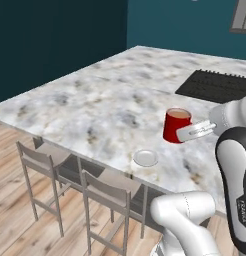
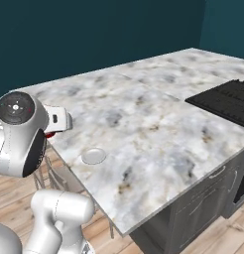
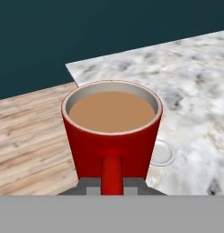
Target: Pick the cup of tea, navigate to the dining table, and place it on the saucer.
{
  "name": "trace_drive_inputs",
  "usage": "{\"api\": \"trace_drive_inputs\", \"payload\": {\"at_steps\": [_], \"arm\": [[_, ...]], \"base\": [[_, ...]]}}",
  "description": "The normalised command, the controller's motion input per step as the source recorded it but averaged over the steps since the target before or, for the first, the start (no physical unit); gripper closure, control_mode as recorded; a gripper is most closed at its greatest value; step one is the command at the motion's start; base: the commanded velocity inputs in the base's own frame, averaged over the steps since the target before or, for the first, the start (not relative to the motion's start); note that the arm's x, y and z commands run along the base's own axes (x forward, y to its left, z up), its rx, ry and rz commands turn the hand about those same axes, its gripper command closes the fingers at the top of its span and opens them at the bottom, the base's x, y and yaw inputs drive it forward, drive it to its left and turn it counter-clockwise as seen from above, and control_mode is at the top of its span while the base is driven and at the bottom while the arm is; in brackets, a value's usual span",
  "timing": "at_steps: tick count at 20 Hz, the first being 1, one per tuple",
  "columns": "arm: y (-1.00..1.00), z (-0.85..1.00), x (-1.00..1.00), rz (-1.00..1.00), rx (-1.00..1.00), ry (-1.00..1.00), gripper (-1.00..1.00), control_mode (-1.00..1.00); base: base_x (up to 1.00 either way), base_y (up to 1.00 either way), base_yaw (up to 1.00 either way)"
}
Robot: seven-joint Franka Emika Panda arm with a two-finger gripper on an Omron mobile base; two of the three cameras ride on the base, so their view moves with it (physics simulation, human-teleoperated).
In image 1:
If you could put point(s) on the grey window frame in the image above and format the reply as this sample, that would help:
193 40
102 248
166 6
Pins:
241 16

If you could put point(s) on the white saucer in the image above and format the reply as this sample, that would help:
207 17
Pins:
145 157

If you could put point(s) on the black hob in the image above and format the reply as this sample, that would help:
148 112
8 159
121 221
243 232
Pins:
216 87

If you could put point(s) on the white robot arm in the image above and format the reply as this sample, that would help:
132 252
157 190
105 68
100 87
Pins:
191 213

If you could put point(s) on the grey bar stool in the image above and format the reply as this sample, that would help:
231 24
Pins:
45 156
110 190

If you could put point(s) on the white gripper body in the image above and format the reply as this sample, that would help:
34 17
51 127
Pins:
194 130

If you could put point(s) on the red cup of tea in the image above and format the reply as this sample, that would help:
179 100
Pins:
175 126

